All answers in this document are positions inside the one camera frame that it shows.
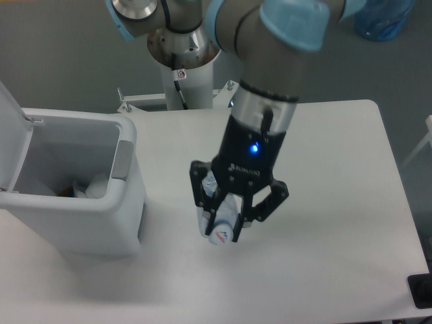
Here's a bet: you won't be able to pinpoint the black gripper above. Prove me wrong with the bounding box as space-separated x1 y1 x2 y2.
190 114 289 242

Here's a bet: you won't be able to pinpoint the crushed clear plastic bottle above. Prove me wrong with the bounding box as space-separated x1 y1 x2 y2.
196 170 242 246

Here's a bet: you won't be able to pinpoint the white paper carton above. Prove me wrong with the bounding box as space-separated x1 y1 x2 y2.
72 173 109 199

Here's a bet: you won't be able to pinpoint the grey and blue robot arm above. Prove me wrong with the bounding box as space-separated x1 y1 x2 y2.
106 1 365 246

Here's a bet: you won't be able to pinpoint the white open trash can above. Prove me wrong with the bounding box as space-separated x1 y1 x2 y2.
1 87 146 256

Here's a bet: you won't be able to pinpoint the black device at table edge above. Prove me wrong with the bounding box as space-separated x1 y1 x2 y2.
408 273 431 309

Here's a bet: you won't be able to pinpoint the blue water jug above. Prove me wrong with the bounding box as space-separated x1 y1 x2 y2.
354 0 416 42

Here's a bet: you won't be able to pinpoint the black cable on pedestal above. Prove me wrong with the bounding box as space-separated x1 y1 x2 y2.
170 53 189 111

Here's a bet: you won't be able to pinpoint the white frame at right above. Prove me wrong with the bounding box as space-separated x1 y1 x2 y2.
402 115 432 168

